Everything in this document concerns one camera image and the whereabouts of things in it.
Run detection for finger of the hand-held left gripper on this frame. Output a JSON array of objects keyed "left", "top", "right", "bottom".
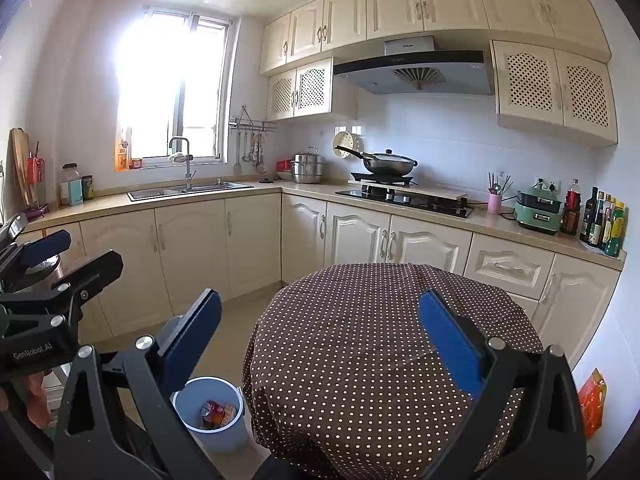
[
  {"left": 0, "top": 250, "right": 124, "bottom": 331},
  {"left": 0, "top": 230, "right": 73, "bottom": 288}
]

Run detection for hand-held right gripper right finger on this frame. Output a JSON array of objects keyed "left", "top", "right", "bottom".
[{"left": 418, "top": 288, "right": 587, "bottom": 480}]

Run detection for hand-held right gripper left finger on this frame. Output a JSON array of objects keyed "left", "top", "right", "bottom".
[{"left": 52, "top": 288, "right": 223, "bottom": 480}]

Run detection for orange snack packet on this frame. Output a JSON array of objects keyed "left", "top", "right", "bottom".
[{"left": 200, "top": 400, "right": 237, "bottom": 431}]

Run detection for light blue plastic bin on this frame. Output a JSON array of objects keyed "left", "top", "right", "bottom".
[{"left": 171, "top": 376, "right": 249, "bottom": 454}]

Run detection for person's left hand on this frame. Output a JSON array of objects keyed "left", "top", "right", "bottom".
[{"left": 25, "top": 374, "right": 54, "bottom": 428}]

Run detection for red hanging utensil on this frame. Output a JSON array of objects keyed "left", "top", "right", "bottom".
[{"left": 27, "top": 141, "right": 47, "bottom": 201}]

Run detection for glass storage jar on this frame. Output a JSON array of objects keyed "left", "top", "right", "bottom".
[{"left": 61, "top": 162, "right": 82, "bottom": 206}]

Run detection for wooden cutting boards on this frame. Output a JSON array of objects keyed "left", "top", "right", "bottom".
[{"left": 10, "top": 127, "right": 38, "bottom": 206}]

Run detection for cream base cabinets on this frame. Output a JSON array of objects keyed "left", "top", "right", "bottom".
[{"left": 22, "top": 192, "right": 623, "bottom": 368}]

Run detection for round polka dot table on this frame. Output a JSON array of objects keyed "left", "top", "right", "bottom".
[{"left": 242, "top": 262, "right": 546, "bottom": 480}]

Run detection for steel kitchen sink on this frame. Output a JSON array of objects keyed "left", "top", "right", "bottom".
[{"left": 126, "top": 181, "right": 255, "bottom": 202}]

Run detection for chrome sink faucet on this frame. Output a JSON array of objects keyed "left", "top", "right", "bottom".
[{"left": 168, "top": 136, "right": 197, "bottom": 192}]

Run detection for black gas stove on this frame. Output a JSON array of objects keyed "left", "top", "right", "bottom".
[{"left": 335, "top": 185, "right": 473, "bottom": 219}]

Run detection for green electric cooker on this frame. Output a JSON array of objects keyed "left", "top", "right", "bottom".
[{"left": 514, "top": 185, "right": 563, "bottom": 236}]

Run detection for orange shopping bag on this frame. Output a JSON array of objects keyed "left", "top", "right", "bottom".
[{"left": 577, "top": 367, "right": 607, "bottom": 441}]

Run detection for bunch of chopsticks and spoons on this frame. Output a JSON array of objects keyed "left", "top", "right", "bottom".
[{"left": 487, "top": 171, "right": 513, "bottom": 196}]

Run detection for beige kitchen countertop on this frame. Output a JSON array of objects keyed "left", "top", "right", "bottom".
[{"left": 22, "top": 180, "right": 628, "bottom": 266}]

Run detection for dark sauce bottle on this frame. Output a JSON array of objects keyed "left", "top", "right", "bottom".
[{"left": 589, "top": 192, "right": 606, "bottom": 248}]

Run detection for steel wok with lid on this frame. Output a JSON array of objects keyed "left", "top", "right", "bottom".
[{"left": 334, "top": 145, "right": 418, "bottom": 176}]

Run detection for pale label condiment bottle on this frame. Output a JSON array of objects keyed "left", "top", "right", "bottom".
[{"left": 600, "top": 194, "right": 617, "bottom": 252}]

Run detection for kitchen window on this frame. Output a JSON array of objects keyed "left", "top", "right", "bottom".
[{"left": 114, "top": 6, "right": 235, "bottom": 166}]

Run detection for steel steamer pot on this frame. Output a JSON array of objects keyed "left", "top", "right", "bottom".
[{"left": 291, "top": 147, "right": 326, "bottom": 184}]

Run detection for pale yellow colander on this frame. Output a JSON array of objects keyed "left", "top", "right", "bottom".
[{"left": 332, "top": 131, "right": 361, "bottom": 158}]

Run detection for small cream lattice cabinet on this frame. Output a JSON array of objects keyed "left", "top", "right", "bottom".
[{"left": 266, "top": 57, "right": 358, "bottom": 122}]

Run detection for wide cream lattice cabinet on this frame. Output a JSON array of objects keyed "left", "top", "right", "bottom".
[{"left": 490, "top": 40, "right": 618, "bottom": 148}]

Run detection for range hood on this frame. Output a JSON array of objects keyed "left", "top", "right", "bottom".
[{"left": 332, "top": 35, "right": 496, "bottom": 97}]

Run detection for cream upper cabinet row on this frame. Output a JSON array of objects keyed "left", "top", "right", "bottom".
[{"left": 258, "top": 0, "right": 613, "bottom": 73}]

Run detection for wall utensil rack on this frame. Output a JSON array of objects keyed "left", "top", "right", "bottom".
[{"left": 229, "top": 106, "right": 277, "bottom": 173}]

